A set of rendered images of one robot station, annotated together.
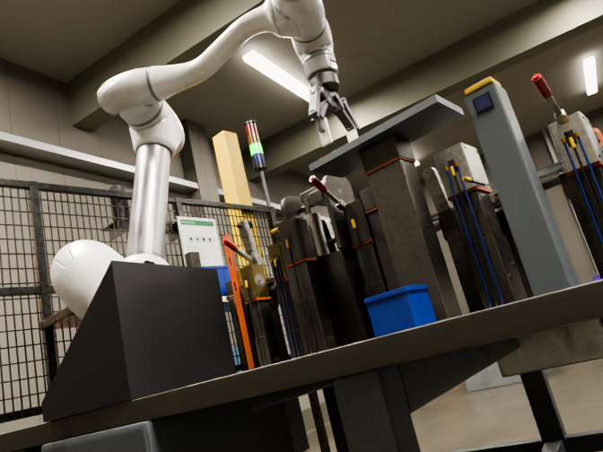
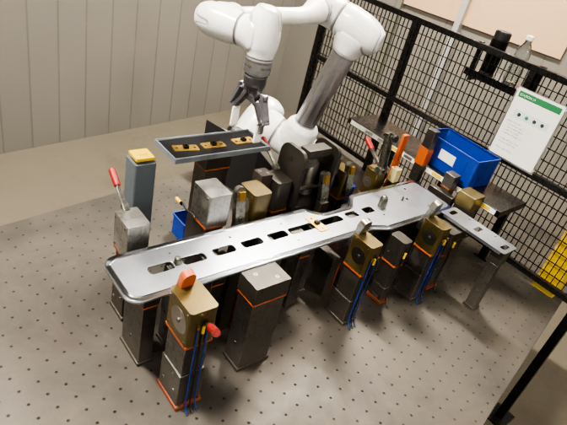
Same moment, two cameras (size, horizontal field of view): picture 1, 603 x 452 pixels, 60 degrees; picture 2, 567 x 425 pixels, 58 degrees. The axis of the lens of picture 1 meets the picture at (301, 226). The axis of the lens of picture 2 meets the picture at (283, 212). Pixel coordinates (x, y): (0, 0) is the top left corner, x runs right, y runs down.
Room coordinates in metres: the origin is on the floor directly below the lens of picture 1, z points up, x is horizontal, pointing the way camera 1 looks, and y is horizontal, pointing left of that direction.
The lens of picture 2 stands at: (1.61, -1.74, 1.92)
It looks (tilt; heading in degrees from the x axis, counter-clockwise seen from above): 32 degrees down; 96
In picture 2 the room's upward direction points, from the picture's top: 15 degrees clockwise
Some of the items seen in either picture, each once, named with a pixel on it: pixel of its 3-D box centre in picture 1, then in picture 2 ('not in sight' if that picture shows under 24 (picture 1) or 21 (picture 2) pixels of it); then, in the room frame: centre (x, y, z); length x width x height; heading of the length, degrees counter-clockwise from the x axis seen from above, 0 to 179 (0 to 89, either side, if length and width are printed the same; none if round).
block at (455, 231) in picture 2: not in sight; (437, 257); (2.08, 0.03, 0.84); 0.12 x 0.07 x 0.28; 142
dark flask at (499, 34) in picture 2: (119, 206); (495, 51); (2.10, 0.74, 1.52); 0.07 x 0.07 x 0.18
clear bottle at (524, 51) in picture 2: not in sight; (520, 59); (2.20, 0.67, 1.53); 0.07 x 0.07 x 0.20
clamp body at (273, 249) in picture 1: (291, 301); (328, 205); (1.61, 0.09, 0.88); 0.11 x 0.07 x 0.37; 142
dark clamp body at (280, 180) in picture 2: (374, 270); (265, 218); (1.40, -0.16, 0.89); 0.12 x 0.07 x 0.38; 142
